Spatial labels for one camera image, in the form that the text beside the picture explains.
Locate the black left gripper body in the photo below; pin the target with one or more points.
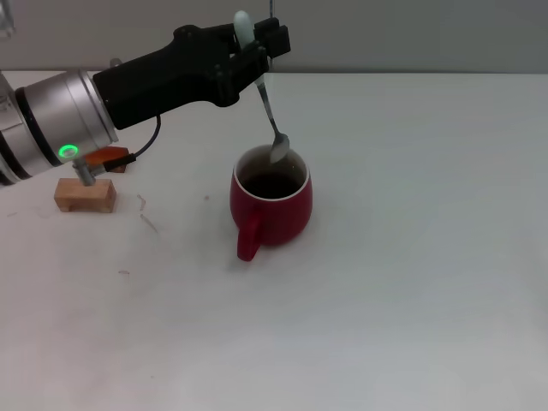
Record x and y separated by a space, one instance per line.
180 73

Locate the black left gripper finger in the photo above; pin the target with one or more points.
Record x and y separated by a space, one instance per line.
266 31
282 40

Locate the red ceramic cup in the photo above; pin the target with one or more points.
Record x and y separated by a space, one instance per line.
278 218

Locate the red-brown wooden block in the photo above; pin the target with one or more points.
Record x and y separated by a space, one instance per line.
113 153

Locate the light wooden block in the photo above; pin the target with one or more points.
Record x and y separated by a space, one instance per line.
85 197

